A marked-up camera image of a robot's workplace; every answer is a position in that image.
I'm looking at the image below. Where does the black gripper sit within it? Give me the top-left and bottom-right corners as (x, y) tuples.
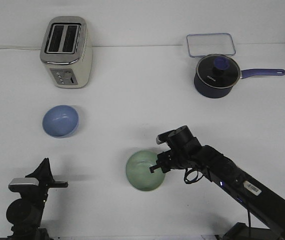
(25, 157), (69, 200)
(149, 125), (202, 173)

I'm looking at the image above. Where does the green bowl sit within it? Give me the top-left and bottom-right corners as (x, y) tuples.
(125, 150), (166, 192)

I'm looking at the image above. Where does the blue bowl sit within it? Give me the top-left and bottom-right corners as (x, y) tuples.
(42, 105), (79, 138)

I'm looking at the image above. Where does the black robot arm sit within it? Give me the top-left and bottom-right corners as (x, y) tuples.
(149, 125), (285, 240)
(6, 157), (69, 240)

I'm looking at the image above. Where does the dark blue saucepan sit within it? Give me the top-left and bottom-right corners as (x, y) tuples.
(194, 68), (285, 99)

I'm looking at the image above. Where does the glass pot lid blue knob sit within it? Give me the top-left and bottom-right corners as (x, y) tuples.
(196, 54), (241, 89)

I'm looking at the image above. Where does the silver two-slot toaster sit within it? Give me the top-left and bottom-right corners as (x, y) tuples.
(40, 16), (93, 89)

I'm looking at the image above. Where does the clear container lid blue rim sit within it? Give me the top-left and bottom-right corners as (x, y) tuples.
(186, 33), (236, 58)

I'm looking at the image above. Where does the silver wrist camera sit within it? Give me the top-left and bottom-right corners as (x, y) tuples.
(8, 177), (39, 193)
(156, 130), (174, 145)

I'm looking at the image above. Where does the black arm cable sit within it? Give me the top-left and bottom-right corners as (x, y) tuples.
(183, 167), (204, 186)

